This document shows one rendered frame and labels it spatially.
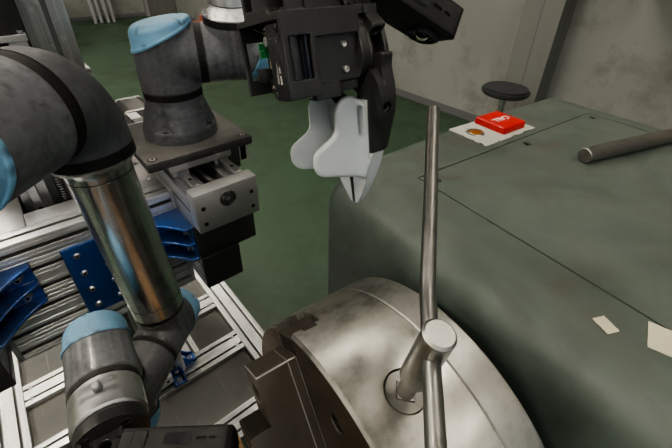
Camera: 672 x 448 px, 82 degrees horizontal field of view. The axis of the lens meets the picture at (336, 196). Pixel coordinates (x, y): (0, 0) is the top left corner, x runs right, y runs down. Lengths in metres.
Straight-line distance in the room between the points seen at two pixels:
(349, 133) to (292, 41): 0.08
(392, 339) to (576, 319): 0.16
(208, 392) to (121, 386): 1.05
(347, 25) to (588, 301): 0.31
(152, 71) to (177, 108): 0.08
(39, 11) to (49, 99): 0.54
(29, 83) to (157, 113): 0.45
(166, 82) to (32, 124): 0.45
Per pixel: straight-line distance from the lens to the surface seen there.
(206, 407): 1.53
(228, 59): 0.82
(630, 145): 0.72
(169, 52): 0.82
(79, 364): 0.55
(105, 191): 0.53
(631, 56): 3.65
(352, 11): 0.28
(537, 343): 0.39
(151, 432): 0.49
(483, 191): 0.52
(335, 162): 0.29
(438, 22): 0.33
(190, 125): 0.85
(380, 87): 0.28
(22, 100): 0.42
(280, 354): 0.39
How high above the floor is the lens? 1.52
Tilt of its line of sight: 33 degrees down
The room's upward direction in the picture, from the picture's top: 1 degrees clockwise
